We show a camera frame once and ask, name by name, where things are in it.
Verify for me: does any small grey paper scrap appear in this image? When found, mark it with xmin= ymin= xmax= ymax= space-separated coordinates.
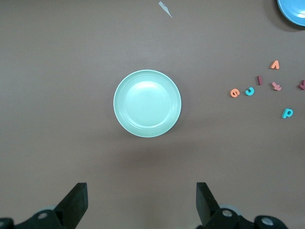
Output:
xmin=158 ymin=1 xmax=173 ymax=19

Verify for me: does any teal foam letter d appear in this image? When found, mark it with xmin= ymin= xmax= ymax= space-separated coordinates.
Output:
xmin=281 ymin=108 xmax=294 ymax=119

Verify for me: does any brown table cover sheet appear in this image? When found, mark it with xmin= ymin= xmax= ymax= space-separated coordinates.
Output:
xmin=0 ymin=0 xmax=305 ymax=229

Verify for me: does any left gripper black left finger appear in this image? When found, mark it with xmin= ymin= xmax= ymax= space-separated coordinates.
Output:
xmin=0 ymin=182 xmax=89 ymax=229

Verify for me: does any blue round plate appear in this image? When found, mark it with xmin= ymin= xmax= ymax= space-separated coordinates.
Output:
xmin=276 ymin=0 xmax=305 ymax=27

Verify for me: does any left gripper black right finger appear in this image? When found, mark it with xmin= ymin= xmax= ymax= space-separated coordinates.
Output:
xmin=196 ymin=182 xmax=289 ymax=229

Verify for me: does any green round plate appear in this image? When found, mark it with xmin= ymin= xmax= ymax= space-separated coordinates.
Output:
xmin=113 ymin=69 xmax=182 ymax=138

